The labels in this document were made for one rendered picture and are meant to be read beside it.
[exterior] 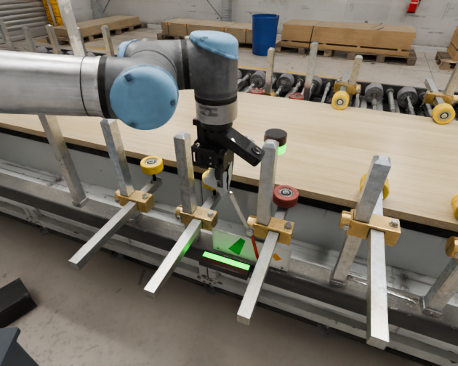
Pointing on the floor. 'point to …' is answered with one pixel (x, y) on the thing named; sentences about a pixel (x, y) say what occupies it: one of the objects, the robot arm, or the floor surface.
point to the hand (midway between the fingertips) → (225, 192)
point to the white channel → (71, 27)
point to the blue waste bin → (264, 33)
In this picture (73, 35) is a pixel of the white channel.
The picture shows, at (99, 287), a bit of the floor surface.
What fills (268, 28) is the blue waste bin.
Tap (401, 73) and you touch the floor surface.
